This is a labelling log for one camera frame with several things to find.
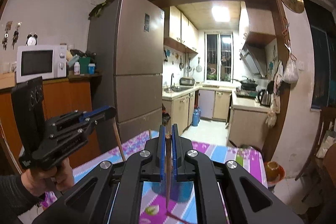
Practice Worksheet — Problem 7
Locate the black wok on stove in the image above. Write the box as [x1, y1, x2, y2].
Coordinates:
[234, 78, 257, 91]

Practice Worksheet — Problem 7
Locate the silver three-door refrigerator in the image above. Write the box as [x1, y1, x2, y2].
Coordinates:
[87, 0, 164, 153]

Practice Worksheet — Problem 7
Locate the person left hand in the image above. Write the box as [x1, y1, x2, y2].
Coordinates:
[21, 158, 75, 197]

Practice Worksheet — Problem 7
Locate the silver toaster oven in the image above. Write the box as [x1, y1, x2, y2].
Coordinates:
[179, 77, 195, 86]

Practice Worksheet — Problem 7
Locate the blue lidded jar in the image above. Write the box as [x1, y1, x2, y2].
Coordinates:
[88, 63, 96, 75]

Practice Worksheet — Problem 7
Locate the green box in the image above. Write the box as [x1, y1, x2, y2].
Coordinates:
[79, 57, 91, 74]

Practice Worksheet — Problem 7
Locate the orange bowl on floor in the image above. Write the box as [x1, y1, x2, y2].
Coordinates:
[264, 161, 285, 184]

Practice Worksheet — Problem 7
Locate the dark wooden side table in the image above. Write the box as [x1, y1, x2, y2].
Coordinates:
[312, 144, 336, 224]

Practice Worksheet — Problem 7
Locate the white microwave oven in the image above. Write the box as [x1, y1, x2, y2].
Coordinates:
[16, 45, 67, 84]

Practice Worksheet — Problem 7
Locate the steel electric kettle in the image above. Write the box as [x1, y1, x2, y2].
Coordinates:
[257, 89, 271, 107]

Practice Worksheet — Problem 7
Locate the kitchen window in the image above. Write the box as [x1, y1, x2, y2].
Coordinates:
[205, 33, 234, 83]

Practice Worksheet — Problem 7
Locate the bamboo chopstick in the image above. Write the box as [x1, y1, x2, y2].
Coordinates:
[165, 133, 172, 209]
[112, 118, 126, 161]
[166, 211, 192, 224]

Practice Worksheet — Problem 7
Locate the steel range hood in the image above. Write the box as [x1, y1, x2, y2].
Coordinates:
[240, 43, 267, 79]

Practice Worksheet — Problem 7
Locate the orange wooden cabinet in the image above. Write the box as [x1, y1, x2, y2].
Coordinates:
[1, 73, 102, 174]

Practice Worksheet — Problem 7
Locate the white medicine bottle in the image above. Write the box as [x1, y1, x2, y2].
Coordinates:
[73, 61, 80, 75]

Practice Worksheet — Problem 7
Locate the blue water jug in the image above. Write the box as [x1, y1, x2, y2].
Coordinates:
[192, 107, 202, 127]

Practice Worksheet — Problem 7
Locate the white hanging plastic bag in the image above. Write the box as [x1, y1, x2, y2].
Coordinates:
[282, 54, 299, 84]

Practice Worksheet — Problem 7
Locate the blue perforated utensil holder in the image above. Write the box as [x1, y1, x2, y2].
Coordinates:
[151, 180, 194, 203]

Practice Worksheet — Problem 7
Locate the panda alarm clock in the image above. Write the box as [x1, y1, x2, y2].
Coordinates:
[26, 33, 38, 46]

